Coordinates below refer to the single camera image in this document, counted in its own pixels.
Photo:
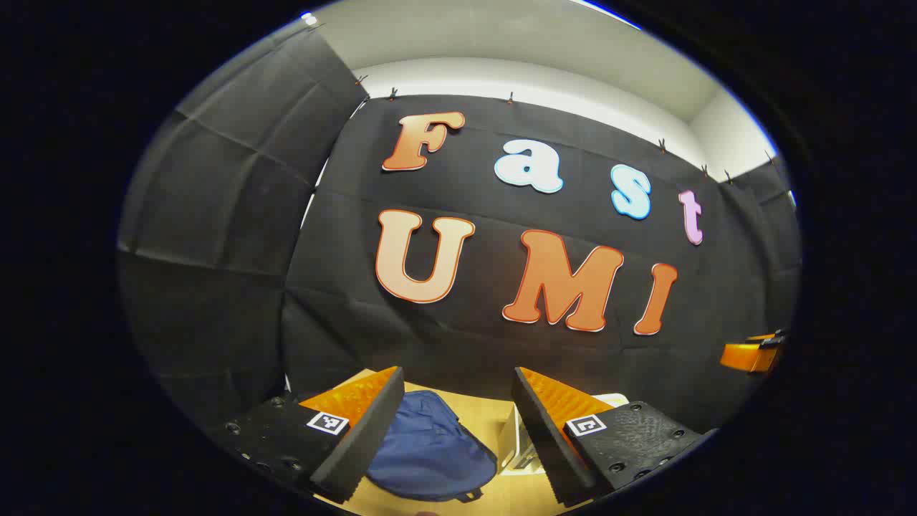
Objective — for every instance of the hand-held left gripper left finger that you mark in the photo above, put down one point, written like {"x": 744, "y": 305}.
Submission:
{"x": 358, "y": 444}

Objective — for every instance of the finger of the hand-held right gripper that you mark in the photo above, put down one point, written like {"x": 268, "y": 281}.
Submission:
{"x": 745, "y": 356}

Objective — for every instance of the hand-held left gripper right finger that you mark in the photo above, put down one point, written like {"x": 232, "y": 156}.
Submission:
{"x": 551, "y": 451}

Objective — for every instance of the white bookshelf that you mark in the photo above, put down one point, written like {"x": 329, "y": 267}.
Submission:
{"x": 512, "y": 441}

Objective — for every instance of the blue schoolbag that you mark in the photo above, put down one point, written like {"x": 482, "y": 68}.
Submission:
{"x": 430, "y": 451}

